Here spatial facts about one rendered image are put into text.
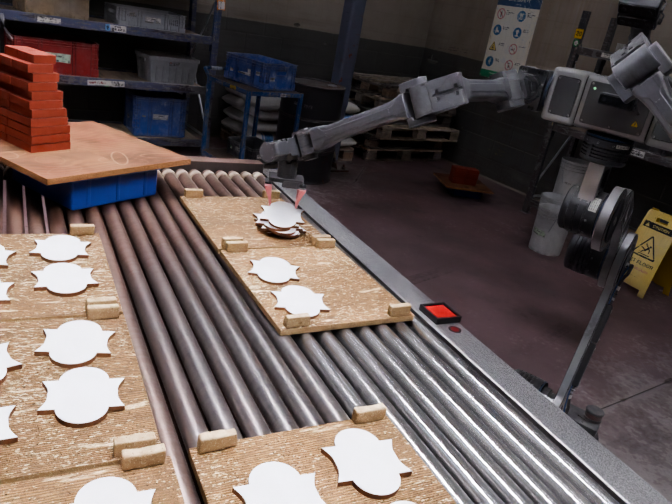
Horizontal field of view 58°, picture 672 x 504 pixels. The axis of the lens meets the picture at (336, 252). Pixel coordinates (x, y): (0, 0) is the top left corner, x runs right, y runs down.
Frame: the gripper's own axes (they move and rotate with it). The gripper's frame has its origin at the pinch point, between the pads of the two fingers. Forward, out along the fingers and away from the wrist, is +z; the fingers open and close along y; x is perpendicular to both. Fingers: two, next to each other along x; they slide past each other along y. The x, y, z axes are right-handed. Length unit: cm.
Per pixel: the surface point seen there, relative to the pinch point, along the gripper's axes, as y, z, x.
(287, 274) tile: 1.2, 6.0, -35.8
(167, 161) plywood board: -36.4, -4.9, 15.9
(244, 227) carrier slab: -10.6, 6.3, -5.2
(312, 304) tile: 7, 6, -50
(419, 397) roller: 26, 10, -78
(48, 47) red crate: -181, 7, 357
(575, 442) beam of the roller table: 54, 11, -88
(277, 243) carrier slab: -1.0, 6.6, -14.4
